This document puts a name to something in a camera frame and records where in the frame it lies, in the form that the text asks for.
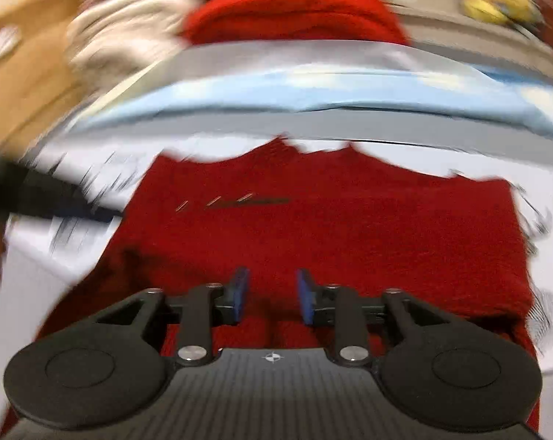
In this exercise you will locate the white tissue pack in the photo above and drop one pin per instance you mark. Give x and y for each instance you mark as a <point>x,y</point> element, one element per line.
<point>1,45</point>

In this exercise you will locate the dark red knit sweater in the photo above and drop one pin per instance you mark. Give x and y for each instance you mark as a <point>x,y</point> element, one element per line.
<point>331,229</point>

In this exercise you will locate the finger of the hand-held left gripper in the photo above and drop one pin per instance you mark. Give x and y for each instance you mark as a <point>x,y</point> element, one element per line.
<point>70,204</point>

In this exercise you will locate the red towel on table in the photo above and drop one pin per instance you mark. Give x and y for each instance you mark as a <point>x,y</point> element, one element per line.
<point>51,275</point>

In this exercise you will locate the wooden headboard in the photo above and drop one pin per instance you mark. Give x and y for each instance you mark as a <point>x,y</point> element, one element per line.
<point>24,96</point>

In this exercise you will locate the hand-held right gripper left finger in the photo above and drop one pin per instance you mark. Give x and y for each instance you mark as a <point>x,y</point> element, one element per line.
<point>238,295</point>

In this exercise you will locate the bright red folded blanket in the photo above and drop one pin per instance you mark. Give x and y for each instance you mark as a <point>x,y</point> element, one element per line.
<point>294,13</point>

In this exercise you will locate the cream folded blanket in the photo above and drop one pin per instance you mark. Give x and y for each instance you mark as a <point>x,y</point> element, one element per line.
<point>129,32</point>

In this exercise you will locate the light blue bed sheet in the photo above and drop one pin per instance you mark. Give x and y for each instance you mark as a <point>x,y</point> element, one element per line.
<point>267,91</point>

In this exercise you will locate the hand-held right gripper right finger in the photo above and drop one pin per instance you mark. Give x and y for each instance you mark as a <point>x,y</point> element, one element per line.
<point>306,298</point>

